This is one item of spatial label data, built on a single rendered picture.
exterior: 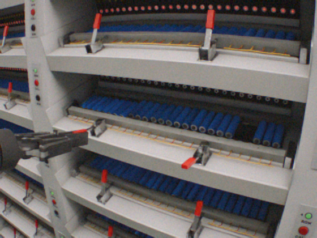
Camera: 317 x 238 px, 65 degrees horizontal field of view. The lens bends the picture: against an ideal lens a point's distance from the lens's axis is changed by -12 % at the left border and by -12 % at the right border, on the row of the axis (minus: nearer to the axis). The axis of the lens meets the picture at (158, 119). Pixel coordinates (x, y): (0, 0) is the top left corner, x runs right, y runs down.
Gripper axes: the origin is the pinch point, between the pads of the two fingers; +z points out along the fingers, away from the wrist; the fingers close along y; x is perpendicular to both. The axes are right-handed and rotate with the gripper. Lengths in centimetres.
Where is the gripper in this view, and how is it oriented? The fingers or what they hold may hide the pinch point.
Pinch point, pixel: (73, 139)
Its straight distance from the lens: 62.8
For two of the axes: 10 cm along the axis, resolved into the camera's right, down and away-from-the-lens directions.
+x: 1.2, -9.8, -1.4
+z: 5.0, -0.6, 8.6
